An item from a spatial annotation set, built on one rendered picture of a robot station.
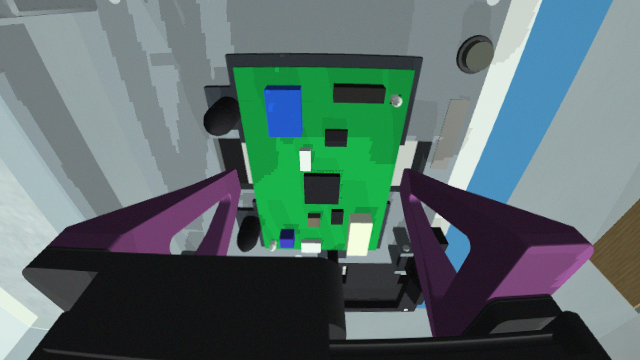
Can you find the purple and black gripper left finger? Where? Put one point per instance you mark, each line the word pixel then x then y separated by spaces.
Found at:
pixel 148 226

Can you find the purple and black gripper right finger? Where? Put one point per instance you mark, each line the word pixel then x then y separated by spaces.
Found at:
pixel 513 253

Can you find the green circuit board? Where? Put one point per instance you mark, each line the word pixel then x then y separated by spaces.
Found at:
pixel 322 144

